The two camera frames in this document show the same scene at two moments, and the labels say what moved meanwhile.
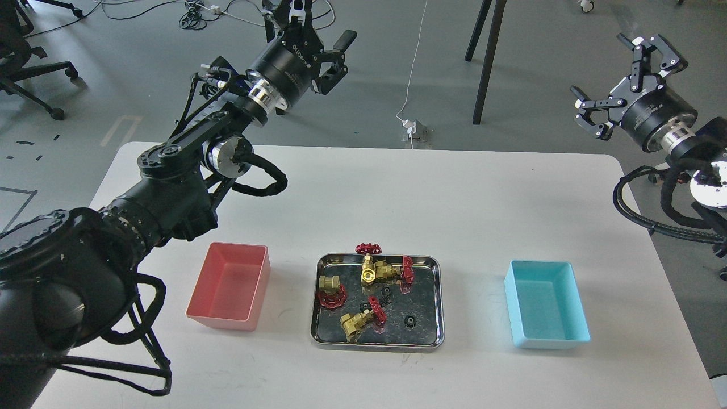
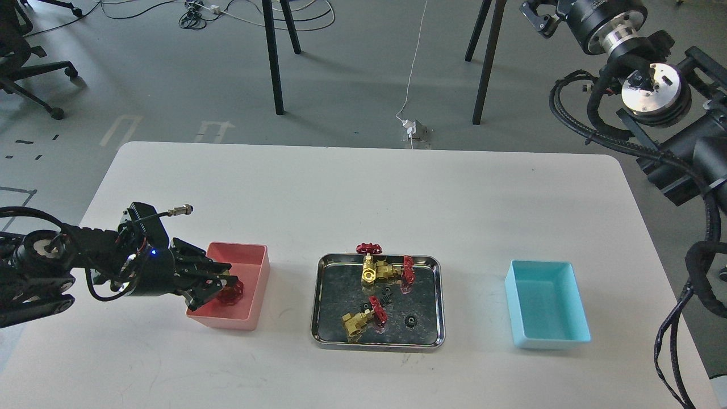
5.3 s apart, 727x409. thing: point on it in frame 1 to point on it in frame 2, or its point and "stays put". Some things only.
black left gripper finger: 286,13 to 187,257
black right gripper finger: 601,131 to 546,25
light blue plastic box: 545,305 stays put
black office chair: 16,51 stays put
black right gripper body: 649,103 to 595,24
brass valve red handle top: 368,270 stays put
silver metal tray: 391,303 stays put
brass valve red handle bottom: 352,324 stays put
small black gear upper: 385,296 stays put
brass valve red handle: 331,295 to 232,295
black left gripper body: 281,76 to 149,270
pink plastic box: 230,287 stays put
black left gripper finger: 324,83 to 199,289
